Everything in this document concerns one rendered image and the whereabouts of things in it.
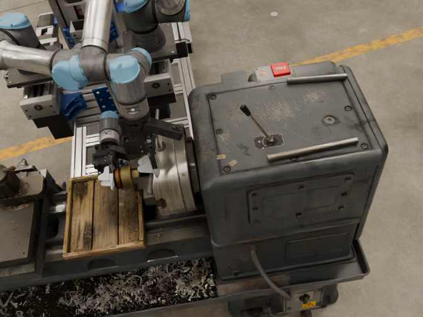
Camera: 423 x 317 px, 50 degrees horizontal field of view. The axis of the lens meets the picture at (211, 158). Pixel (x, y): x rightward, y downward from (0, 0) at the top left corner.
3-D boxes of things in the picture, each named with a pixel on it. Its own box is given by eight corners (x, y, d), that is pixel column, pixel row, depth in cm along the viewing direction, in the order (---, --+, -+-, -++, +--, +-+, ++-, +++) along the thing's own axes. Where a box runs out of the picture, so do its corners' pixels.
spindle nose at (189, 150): (197, 156, 177) (191, 124, 159) (205, 204, 166) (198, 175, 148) (190, 157, 177) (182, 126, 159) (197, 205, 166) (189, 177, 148)
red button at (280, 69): (286, 65, 165) (286, 61, 163) (290, 76, 161) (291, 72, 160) (270, 68, 165) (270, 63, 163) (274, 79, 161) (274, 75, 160)
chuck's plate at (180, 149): (191, 153, 184) (179, 104, 158) (200, 224, 167) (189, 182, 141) (182, 155, 184) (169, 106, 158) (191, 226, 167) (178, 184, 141)
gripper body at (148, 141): (129, 147, 133) (118, 111, 126) (158, 143, 133) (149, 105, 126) (127, 161, 126) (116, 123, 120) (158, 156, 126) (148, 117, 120)
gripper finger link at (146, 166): (141, 179, 134) (134, 153, 129) (161, 176, 134) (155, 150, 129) (141, 185, 132) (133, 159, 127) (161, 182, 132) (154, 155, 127)
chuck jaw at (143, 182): (163, 172, 158) (163, 196, 150) (165, 181, 162) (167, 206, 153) (131, 177, 158) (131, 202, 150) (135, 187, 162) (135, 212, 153)
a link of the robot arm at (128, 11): (131, 14, 192) (123, -15, 182) (163, 12, 191) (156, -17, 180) (127, 32, 185) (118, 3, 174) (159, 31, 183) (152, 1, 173)
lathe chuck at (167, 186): (182, 155, 184) (169, 106, 158) (191, 226, 167) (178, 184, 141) (160, 158, 184) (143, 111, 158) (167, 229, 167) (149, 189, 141)
